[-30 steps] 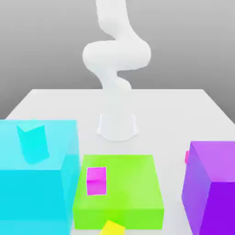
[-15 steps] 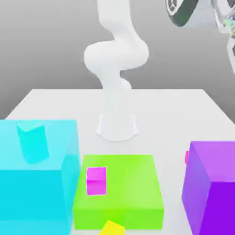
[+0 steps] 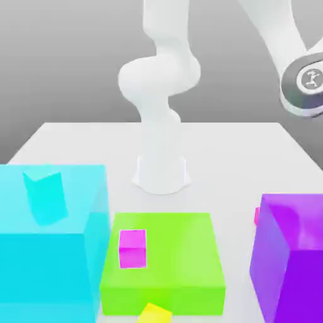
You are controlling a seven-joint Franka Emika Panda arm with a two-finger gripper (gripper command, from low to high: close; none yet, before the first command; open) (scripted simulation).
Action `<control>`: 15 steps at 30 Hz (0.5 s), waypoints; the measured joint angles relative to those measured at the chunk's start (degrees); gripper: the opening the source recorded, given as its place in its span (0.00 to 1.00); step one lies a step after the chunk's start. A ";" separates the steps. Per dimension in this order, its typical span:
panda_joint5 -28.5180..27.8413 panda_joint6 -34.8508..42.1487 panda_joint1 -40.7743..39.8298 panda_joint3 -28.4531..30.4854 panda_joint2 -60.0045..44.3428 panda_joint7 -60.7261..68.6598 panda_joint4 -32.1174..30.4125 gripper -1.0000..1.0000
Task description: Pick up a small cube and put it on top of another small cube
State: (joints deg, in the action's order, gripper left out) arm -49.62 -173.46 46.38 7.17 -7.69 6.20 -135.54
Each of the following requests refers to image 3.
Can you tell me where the small magenta cube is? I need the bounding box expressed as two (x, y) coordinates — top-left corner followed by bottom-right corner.
(118, 228), (148, 269)

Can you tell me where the small cyan cube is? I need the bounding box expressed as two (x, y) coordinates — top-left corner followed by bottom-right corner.
(22, 170), (69, 226)

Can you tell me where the small yellow cube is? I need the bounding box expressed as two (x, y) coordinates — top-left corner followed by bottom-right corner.
(136, 302), (173, 323)

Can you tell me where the large green box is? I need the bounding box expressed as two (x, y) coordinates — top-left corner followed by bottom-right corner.
(100, 212), (226, 317)

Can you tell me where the large cyan box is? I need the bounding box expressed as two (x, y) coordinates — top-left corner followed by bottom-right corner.
(0, 163), (112, 323)

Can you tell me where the large purple box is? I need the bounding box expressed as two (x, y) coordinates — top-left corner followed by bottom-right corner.
(249, 193), (323, 323)

